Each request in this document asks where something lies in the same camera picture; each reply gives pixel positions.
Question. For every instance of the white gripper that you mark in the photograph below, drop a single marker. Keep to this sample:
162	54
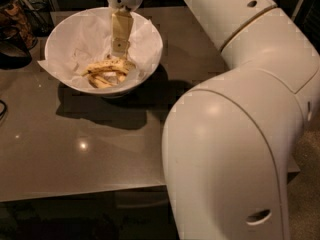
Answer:
122	24

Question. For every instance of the yellow spotted banana peel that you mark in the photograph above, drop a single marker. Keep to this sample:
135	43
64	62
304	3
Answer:
108	72

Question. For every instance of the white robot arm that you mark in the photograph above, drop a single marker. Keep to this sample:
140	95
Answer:
227	141

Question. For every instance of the white bowl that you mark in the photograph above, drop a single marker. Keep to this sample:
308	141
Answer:
151	55

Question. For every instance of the white paper liner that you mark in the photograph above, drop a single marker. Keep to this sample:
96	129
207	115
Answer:
80	40

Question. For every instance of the patterned brown jar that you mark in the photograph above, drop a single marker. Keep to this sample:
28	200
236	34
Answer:
12	14

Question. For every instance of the dark round pot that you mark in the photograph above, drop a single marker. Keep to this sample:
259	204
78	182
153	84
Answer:
13	52

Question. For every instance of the black wire mesh basket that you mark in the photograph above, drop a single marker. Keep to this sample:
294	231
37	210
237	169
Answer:
39	14

